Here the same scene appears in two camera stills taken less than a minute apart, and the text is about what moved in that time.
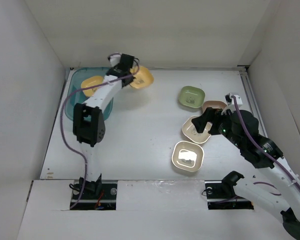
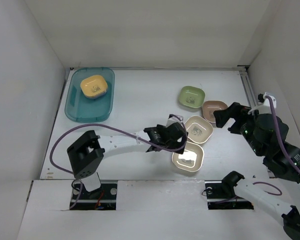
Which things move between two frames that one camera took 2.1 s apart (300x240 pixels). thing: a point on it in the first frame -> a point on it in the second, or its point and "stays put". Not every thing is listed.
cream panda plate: [187, 156] stays put
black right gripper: [208, 116] -> [222, 116]
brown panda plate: [215, 104] stays put
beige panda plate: [190, 130] stays put
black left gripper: [132, 78] -> [178, 145]
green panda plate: [191, 96] stays put
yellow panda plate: [144, 77] -> [94, 86]
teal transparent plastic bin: [75, 81] stays put
